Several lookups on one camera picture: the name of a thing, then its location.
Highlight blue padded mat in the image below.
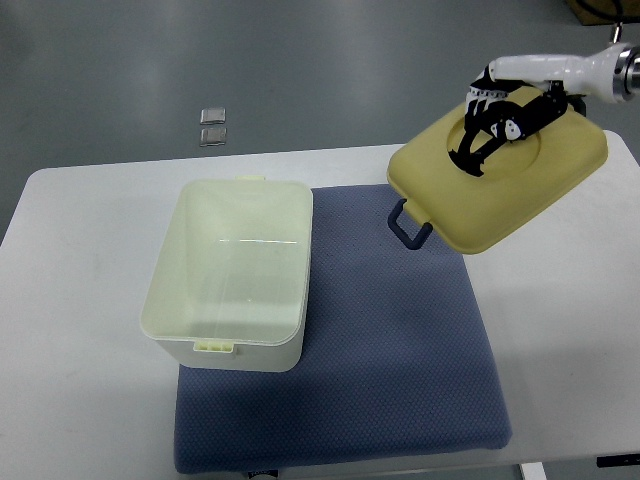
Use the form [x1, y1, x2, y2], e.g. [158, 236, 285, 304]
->
[174, 185, 512, 474]

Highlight yellow storage box lid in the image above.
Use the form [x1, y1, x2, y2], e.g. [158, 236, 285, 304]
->
[387, 102, 608, 254]

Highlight upper metal floor plate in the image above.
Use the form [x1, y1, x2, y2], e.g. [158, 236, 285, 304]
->
[200, 107, 226, 125]

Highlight lower metal floor plate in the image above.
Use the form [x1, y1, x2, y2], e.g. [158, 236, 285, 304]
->
[200, 127, 227, 147]

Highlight brown cardboard box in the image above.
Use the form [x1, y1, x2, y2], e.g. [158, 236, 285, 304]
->
[565, 0, 639, 26]

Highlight metal floor plate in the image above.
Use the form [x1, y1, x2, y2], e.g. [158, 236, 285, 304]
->
[200, 127, 227, 147]
[200, 107, 226, 125]

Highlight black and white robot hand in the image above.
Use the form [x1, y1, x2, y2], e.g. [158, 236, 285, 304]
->
[449, 43, 628, 177]

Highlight white storage box base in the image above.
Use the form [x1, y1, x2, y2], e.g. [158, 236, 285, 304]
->
[140, 178, 313, 372]

